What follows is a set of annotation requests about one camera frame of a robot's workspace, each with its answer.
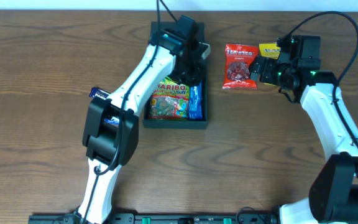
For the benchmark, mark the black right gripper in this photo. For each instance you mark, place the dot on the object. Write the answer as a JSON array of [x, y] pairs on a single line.
[[268, 69]]

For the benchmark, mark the yellow Hacks candy bag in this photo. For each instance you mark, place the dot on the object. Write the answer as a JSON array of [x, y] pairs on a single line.
[[269, 53]]

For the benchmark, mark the red Hacks candy bag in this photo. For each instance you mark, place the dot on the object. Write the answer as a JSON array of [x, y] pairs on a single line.
[[238, 60]]

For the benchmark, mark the Haribo Worms Zourr bag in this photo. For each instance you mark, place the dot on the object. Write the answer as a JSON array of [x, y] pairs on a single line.
[[169, 101]]

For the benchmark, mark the blue Eclipse mints tin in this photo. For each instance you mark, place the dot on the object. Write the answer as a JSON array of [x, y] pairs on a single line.
[[113, 121]]

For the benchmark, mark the Dairy Milk chocolate bar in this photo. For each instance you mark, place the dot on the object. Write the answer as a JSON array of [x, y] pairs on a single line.
[[97, 92]]

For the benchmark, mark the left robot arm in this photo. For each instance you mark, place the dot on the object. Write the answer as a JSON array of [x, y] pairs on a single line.
[[176, 50]]

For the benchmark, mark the dark green open box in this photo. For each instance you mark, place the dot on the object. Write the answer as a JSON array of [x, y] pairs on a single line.
[[187, 123]]

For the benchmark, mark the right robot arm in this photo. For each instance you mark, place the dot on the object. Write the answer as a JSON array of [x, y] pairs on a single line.
[[333, 196]]

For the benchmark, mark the blue wafer snack wrapper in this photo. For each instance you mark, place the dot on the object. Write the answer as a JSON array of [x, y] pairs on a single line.
[[195, 110]]

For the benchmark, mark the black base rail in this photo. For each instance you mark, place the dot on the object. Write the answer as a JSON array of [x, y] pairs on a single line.
[[129, 218]]

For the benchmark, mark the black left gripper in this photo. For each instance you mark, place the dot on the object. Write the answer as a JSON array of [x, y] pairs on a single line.
[[191, 72]]

